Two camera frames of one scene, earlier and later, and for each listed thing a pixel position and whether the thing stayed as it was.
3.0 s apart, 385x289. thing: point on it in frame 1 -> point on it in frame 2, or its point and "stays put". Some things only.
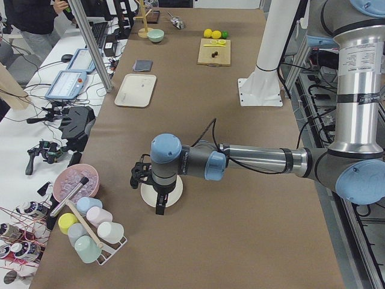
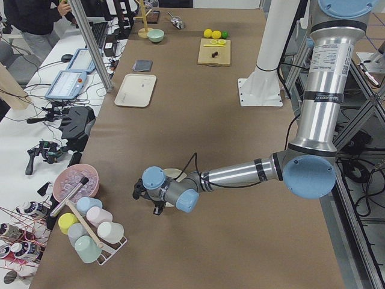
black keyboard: [98, 30] stays put
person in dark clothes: [38, 21] stays put
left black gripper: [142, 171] -> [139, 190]
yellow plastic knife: [215, 45] stays put
